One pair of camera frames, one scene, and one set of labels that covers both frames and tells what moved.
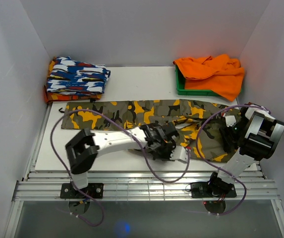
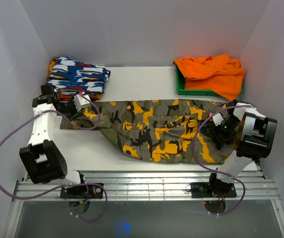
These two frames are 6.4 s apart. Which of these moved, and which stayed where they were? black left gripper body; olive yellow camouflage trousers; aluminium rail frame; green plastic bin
Moved: black left gripper body
Stayed: olive yellow camouflage trousers; green plastic bin; aluminium rail frame
